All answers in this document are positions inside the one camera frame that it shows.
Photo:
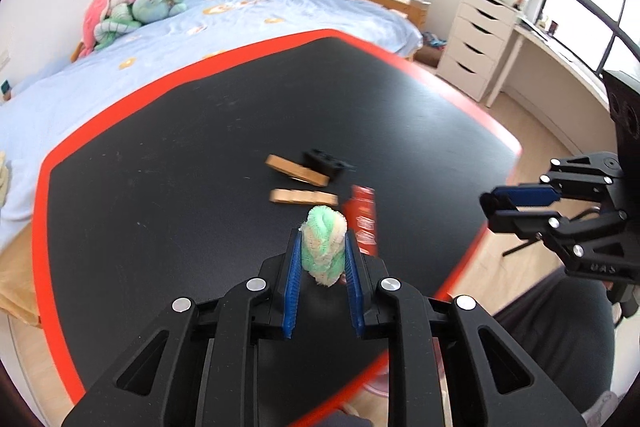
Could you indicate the brown cardboard box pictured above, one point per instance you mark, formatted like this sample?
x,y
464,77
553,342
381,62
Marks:
x,y
428,55

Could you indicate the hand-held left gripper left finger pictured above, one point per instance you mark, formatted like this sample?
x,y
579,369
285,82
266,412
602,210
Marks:
x,y
291,292

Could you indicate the pink basket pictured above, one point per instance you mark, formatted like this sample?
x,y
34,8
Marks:
x,y
378,386

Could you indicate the white drawer cabinet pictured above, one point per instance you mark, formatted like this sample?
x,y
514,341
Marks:
x,y
475,42

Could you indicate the red snack packet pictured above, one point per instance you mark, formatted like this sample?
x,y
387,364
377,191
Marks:
x,y
364,227

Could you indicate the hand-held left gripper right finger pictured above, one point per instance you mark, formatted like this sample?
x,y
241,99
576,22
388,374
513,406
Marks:
x,y
354,292

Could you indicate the white curved desk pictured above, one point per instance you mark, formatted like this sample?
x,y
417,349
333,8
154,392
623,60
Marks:
x,y
555,67

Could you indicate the striped green plush toy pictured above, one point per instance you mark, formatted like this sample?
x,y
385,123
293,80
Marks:
x,y
119,26

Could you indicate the bed with blue sheet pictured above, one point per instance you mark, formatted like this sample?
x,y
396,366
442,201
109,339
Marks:
x,y
210,32

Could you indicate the person's dark trouser leg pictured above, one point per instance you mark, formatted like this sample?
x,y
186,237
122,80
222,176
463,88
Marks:
x,y
560,337

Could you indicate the cream cloth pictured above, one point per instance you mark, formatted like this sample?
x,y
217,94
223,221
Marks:
x,y
4,179

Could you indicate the wooden block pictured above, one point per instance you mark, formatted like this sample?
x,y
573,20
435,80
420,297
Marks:
x,y
298,171
303,197

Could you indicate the pink plush toy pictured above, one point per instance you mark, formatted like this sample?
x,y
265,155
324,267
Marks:
x,y
97,14

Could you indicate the wooden nightstand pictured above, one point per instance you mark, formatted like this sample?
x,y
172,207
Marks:
x,y
419,13

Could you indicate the black plastic part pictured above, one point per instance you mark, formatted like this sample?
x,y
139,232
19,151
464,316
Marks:
x,y
326,159

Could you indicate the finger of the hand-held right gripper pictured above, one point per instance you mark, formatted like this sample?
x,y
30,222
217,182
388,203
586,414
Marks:
x,y
525,195
510,221

